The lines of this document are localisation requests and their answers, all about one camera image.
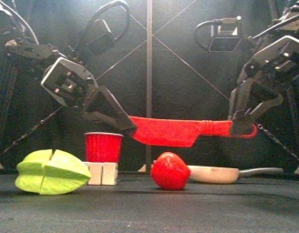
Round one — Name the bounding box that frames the red toy knife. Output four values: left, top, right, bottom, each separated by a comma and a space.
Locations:
130, 116, 260, 148

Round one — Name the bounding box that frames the red toy apple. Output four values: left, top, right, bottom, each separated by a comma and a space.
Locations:
151, 151, 193, 191

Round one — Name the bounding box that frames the red ribbed cup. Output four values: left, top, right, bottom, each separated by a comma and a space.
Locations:
85, 131, 126, 164

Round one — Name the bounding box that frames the white block stand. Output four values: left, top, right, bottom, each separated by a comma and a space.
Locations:
83, 161, 119, 187

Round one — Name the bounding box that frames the green toy fruit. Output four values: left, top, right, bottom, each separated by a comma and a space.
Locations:
15, 148, 93, 196

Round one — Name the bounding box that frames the vertical metal frame post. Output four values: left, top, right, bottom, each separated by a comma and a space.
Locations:
145, 0, 155, 175

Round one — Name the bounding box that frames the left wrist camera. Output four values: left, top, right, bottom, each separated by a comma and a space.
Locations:
75, 18, 118, 58

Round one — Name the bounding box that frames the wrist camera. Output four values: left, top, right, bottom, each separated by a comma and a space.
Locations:
75, 18, 118, 58
208, 17, 244, 53

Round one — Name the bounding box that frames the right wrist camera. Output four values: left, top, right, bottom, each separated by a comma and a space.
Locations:
208, 17, 244, 53

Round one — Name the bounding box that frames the thin diagonal cord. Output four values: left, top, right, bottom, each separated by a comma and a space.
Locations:
130, 13, 299, 167
0, 0, 198, 160

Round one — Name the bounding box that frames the white pan grey handle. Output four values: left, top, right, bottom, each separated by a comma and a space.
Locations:
186, 164, 287, 185

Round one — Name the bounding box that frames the black camera cable loop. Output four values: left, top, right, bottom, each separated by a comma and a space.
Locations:
77, 0, 133, 49
194, 17, 224, 51

